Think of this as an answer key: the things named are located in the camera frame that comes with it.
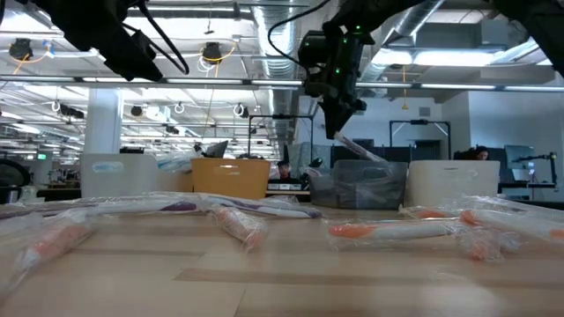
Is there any silver ceiling duct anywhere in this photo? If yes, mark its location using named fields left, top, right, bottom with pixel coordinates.
left=360, top=0, right=446, bottom=85
left=251, top=0, right=305, bottom=149

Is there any dark office partition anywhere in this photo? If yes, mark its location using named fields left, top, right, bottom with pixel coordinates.
left=330, top=139, right=450, bottom=162

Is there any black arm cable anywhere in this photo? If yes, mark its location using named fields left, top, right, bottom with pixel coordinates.
left=266, top=0, right=331, bottom=67
left=122, top=0, right=190, bottom=76

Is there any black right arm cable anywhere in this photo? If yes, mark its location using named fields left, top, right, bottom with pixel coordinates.
left=266, top=0, right=331, bottom=67

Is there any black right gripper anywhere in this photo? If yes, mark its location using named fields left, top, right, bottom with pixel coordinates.
left=298, top=24, right=369, bottom=140

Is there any long ceiling light bar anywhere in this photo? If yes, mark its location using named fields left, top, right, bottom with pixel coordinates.
left=0, top=74, right=564, bottom=93

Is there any white plastic bin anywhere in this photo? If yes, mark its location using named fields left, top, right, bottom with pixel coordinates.
left=80, top=152, right=195, bottom=199
left=404, top=159, right=501, bottom=208

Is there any person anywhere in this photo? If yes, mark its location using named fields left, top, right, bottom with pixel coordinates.
left=457, top=144, right=491, bottom=162
left=267, top=160, right=305, bottom=185

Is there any black ceiling camera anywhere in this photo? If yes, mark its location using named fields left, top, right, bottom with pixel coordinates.
left=201, top=41, right=225, bottom=65
left=8, top=38, right=35, bottom=62

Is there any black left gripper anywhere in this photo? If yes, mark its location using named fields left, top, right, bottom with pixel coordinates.
left=94, top=30, right=164, bottom=83

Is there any computer monitor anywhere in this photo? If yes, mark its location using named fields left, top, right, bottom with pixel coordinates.
left=193, top=139, right=230, bottom=159
left=503, top=144, right=538, bottom=173

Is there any yellow hanging cord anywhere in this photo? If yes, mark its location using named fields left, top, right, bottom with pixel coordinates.
left=399, top=64, right=410, bottom=111

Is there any white square column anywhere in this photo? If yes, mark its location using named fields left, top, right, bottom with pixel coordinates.
left=83, top=86, right=123, bottom=155

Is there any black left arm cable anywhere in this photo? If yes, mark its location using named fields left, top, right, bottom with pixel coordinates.
left=122, top=0, right=190, bottom=76

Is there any grey translucent plastic bin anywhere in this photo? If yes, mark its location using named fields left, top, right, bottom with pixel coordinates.
left=308, top=158, right=409, bottom=210

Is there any black station frame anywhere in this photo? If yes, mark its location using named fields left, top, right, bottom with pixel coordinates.
left=389, top=118, right=452, bottom=162

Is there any orange plastic bin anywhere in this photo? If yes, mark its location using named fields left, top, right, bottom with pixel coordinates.
left=190, top=157, right=271, bottom=200

